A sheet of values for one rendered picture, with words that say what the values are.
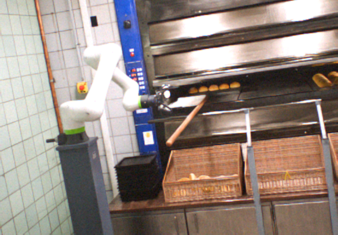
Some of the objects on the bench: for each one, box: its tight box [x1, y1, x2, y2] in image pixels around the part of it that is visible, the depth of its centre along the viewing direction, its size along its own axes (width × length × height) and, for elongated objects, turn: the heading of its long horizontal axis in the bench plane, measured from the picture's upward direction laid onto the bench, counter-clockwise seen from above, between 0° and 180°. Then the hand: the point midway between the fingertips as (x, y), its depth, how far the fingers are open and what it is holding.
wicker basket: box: [162, 143, 244, 204], centre depth 357 cm, size 49×56×28 cm
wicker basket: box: [244, 135, 328, 196], centre depth 345 cm, size 49×56×28 cm
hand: (178, 96), depth 323 cm, fingers open, 13 cm apart
